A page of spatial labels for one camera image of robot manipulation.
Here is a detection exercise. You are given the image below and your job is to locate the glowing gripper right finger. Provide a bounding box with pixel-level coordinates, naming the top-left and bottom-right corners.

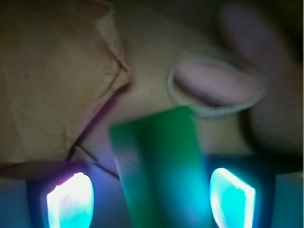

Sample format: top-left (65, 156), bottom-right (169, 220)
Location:
top-left (206, 155), bottom-right (275, 228)

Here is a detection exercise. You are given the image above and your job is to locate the green rectangular block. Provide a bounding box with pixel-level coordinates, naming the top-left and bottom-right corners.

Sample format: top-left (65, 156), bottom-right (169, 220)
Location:
top-left (109, 107), bottom-right (212, 228)

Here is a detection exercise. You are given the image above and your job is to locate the white loop string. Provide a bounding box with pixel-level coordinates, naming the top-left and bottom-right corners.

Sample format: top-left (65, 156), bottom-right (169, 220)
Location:
top-left (167, 58), bottom-right (266, 118)

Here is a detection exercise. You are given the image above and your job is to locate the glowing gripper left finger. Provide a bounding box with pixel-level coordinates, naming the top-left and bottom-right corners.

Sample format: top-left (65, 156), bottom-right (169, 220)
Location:
top-left (27, 162), bottom-right (95, 228)

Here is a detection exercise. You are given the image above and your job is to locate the brown paper bag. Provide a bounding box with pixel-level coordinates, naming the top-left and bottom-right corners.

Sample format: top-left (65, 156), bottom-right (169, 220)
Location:
top-left (0, 0), bottom-right (304, 181)

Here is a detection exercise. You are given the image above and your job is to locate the pink plush bunny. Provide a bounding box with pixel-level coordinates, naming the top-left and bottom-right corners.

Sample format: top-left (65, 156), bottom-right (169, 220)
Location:
top-left (166, 1), bottom-right (304, 156)

